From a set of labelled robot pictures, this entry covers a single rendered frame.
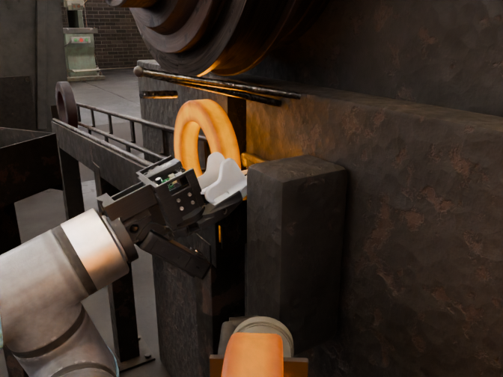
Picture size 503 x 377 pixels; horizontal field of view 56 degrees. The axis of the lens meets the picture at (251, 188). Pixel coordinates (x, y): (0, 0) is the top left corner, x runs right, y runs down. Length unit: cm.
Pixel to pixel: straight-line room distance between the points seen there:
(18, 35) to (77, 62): 548
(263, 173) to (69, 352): 30
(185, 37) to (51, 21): 301
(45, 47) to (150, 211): 305
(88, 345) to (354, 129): 40
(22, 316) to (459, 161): 46
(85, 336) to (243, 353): 36
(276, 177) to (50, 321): 29
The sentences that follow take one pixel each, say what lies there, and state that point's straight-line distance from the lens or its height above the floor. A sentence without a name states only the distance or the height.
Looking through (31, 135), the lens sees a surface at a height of 71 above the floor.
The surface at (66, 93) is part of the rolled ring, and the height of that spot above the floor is 73.
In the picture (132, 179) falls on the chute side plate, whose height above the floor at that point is 65.
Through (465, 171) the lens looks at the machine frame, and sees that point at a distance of 47.
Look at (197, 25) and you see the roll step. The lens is 61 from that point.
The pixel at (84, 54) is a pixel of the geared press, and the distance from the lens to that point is 904.
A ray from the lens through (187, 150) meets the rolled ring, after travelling 81.
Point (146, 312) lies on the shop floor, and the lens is 175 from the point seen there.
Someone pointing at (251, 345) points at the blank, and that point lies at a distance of 29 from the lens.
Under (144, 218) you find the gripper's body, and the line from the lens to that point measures 59.
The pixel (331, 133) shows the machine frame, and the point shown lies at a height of 83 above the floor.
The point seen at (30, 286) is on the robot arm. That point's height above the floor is 69.
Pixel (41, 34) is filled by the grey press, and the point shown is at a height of 88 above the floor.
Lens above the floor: 96
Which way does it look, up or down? 19 degrees down
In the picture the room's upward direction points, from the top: straight up
